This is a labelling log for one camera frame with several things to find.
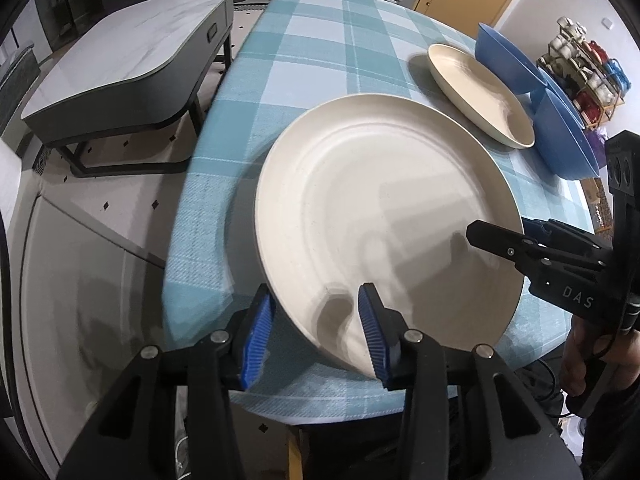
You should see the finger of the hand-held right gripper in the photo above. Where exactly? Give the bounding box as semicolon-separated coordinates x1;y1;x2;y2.
522;217;613;260
466;220;608;273

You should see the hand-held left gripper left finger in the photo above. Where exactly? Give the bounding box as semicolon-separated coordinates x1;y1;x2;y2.
57;285;277;480

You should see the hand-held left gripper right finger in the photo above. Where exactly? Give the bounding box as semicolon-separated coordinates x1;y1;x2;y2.
357;282;583;480

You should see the blue bowl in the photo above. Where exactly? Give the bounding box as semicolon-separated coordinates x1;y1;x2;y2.
474;22;548;96
531;67;601;181

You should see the large cream plate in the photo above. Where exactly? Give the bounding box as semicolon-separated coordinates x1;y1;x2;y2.
254;94;526;378

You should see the person's right hand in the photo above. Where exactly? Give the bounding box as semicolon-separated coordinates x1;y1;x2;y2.
559;316;640;396

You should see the purple bag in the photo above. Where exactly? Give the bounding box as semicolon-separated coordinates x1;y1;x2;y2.
582;127;608;158

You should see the wooden shoe rack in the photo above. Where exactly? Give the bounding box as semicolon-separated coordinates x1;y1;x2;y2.
537;15;628;128

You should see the small cream plate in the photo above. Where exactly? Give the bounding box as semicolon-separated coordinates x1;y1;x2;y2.
427;43;536;149

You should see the grey marble coffee table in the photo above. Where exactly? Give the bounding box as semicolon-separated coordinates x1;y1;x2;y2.
20;0;236;178

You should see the grey quilted chair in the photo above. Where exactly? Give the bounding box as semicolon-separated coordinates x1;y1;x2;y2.
0;42;41;111

